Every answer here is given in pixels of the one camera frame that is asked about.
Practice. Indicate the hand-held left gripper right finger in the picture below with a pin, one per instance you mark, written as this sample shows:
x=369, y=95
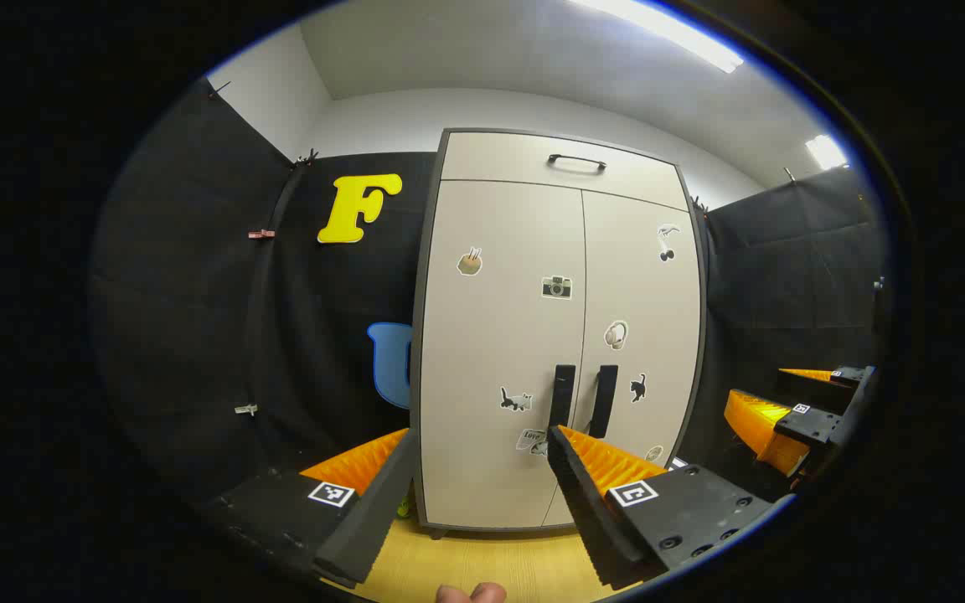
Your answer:
x=587, y=511

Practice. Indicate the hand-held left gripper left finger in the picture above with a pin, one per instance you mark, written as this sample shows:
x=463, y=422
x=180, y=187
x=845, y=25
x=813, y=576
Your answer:
x=378, y=511

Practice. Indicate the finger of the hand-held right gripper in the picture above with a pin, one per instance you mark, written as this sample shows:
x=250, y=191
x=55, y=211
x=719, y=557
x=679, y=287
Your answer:
x=763, y=427
x=826, y=389

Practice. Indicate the beige cabinet door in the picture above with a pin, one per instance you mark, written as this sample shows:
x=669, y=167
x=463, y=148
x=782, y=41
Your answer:
x=499, y=335
x=642, y=293

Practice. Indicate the beige double-door shoe cabinet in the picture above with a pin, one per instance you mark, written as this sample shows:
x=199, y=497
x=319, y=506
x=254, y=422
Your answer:
x=425, y=335

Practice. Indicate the white clip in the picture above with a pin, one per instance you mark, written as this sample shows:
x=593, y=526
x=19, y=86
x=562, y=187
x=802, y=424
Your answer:
x=245, y=409

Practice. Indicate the small ceiling light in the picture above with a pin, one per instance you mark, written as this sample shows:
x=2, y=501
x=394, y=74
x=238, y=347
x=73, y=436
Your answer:
x=826, y=152

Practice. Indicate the black backdrop cloth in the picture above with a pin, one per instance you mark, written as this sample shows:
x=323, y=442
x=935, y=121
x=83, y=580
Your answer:
x=181, y=293

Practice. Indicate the red clip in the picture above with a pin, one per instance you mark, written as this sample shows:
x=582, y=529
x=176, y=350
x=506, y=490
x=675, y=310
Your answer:
x=261, y=234

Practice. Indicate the long ceiling light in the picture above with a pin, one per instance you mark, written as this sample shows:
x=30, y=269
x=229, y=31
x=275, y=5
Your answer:
x=667, y=29

